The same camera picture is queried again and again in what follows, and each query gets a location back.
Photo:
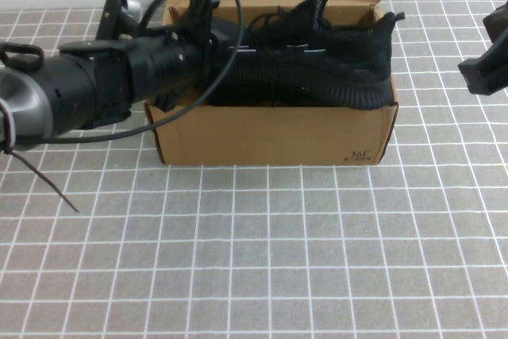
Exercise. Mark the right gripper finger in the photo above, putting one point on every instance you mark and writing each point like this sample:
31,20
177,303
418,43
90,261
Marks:
498,21
488,73

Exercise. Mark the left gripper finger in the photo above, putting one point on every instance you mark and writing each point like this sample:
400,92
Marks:
230,33
220,71

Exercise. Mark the dark left camera mount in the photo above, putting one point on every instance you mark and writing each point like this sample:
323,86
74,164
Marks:
111,17

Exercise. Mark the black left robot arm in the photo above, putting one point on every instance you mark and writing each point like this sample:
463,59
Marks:
79,89

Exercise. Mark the brown cardboard shoe box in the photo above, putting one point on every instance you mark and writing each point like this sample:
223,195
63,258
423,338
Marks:
258,136

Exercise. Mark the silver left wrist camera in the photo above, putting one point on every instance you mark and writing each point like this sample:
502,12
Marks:
133,7

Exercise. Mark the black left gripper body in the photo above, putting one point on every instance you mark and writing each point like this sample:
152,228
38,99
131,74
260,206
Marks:
166,61

